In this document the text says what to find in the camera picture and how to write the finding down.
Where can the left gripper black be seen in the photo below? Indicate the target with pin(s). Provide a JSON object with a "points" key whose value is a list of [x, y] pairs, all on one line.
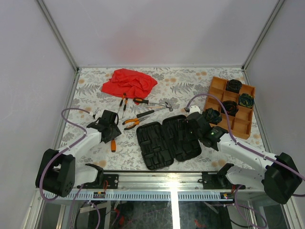
{"points": [[116, 133]]}

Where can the black plastic tool case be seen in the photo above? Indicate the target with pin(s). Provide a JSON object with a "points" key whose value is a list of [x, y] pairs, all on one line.
{"points": [[163, 143]]}

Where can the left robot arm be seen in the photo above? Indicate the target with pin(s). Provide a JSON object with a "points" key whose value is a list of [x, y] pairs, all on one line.
{"points": [[58, 172]]}

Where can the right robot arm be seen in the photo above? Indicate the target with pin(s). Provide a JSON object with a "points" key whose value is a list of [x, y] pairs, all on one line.
{"points": [[276, 175]]}

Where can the dark floral rolled cloth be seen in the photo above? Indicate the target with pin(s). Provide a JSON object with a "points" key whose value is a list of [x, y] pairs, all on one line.
{"points": [[212, 116]]}

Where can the black orange rolled cloth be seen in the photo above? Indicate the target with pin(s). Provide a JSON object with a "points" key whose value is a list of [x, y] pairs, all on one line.
{"points": [[231, 107]]}

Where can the small orange black screwdriver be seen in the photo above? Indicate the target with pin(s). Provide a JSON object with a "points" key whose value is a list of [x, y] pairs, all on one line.
{"points": [[121, 102]]}

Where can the wooden compartment tray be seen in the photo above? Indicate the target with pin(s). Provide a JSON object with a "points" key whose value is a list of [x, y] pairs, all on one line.
{"points": [[240, 125]]}

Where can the steel claw hammer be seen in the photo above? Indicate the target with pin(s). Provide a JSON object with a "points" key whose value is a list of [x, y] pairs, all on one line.
{"points": [[163, 106]]}

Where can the red crumpled cloth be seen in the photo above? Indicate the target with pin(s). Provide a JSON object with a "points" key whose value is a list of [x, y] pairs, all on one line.
{"points": [[133, 83]]}

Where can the blue green rolled cloth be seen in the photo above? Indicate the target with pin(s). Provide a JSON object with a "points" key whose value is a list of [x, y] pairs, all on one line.
{"points": [[246, 100]]}

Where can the dark rolled cloth top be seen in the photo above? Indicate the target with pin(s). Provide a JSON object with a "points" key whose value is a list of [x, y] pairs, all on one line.
{"points": [[234, 86]]}

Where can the orange handled tool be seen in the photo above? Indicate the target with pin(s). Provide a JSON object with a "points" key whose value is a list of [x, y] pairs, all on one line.
{"points": [[113, 145]]}

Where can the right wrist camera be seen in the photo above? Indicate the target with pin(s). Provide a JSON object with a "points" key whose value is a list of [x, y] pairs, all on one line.
{"points": [[192, 109]]}

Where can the orange handled needle-nose pliers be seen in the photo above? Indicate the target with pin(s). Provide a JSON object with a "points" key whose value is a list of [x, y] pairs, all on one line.
{"points": [[134, 122]]}

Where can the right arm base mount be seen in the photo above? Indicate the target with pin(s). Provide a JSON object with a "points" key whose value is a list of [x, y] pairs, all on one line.
{"points": [[212, 180]]}

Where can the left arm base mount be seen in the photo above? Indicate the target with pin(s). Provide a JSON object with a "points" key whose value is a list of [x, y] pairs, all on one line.
{"points": [[109, 181]]}

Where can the aluminium front rail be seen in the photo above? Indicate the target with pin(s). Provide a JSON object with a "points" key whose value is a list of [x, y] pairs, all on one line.
{"points": [[158, 181]]}

